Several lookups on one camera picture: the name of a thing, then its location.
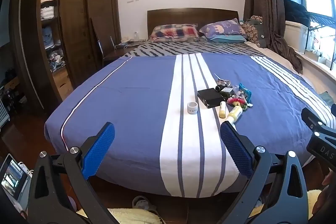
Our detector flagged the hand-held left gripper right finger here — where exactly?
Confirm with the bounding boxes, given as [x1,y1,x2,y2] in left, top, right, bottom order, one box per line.
[220,120,309,224]

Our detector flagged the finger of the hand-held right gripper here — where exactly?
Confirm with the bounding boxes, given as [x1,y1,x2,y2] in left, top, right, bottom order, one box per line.
[301,107,336,135]

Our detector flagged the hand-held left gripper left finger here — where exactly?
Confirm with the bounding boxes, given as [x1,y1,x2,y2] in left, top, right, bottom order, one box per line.
[28,122,118,224]

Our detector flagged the blue snack packet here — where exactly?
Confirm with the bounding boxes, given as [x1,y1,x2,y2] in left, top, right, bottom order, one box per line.
[238,83,252,103]

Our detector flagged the silver wrapper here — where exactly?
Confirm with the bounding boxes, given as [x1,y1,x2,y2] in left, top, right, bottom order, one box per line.
[214,73,232,86]

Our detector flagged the person's right hand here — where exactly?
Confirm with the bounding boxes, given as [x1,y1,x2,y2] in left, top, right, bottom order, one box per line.
[312,173,336,216]

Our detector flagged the green cloth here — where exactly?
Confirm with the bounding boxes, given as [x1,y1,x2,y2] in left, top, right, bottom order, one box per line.
[318,91,336,107]

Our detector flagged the yellow white bottle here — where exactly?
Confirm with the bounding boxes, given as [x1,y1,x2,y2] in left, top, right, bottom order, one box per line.
[227,105,243,124]

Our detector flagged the dark green box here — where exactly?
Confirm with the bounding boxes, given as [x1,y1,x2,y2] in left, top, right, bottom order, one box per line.
[220,87,235,98]

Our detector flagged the black box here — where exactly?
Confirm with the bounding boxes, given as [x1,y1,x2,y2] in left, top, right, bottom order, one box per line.
[197,88,227,109]

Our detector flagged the grey slipper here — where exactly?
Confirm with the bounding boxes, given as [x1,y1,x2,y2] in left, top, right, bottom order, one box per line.
[131,195,158,214]

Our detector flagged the pale yellow fluffy rug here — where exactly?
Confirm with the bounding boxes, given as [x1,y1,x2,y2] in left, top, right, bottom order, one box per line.
[76,189,328,224]

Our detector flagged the white storage box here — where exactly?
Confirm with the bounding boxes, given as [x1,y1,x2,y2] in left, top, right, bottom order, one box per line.
[284,21,311,54]

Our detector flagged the black metal rack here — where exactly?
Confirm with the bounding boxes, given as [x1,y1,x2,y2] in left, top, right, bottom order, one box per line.
[307,11,336,70]

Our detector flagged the pile of mixed clothes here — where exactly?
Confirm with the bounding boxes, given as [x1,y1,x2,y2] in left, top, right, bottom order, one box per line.
[49,50,65,73]

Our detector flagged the dark wooden nightstand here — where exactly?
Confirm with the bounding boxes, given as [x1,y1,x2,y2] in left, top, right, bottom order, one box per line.
[103,40,143,63]

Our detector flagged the white radiator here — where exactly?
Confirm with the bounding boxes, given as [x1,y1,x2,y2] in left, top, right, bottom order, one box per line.
[0,101,11,130]

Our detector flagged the black jacket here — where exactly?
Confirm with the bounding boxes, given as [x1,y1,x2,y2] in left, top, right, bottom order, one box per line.
[283,0,311,29]

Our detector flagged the brown patterned cushion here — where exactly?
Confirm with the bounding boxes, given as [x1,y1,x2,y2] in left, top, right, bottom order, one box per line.
[240,15,267,48]

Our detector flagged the teal pillow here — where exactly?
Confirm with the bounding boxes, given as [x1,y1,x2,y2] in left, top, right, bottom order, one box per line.
[210,34,247,43]

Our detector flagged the grey black patterned bedsheet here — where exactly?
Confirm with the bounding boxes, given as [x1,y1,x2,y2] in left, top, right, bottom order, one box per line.
[119,39,266,58]

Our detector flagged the dark wooden wardrobe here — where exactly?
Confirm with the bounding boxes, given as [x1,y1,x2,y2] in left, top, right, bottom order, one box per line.
[9,0,122,115]

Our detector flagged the purple printed pillow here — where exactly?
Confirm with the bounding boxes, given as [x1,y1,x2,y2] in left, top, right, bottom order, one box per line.
[199,18,248,39]

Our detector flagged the light blue folded clothes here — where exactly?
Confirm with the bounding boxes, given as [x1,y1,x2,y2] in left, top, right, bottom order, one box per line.
[42,26,55,49]

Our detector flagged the brown curtain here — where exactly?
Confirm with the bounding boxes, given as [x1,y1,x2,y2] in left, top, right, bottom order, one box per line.
[243,0,304,74]

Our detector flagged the plaid pillow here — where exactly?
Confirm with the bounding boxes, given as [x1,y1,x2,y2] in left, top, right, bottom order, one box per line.
[148,24,200,42]

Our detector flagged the wooden bed headboard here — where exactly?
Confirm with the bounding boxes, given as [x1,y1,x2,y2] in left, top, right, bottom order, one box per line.
[147,8,239,38]

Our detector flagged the white grey folded clothes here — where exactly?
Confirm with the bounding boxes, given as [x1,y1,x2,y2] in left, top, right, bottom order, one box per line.
[40,5,56,20]

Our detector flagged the colourful hair tie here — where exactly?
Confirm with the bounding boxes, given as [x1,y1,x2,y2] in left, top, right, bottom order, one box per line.
[227,97,249,109]

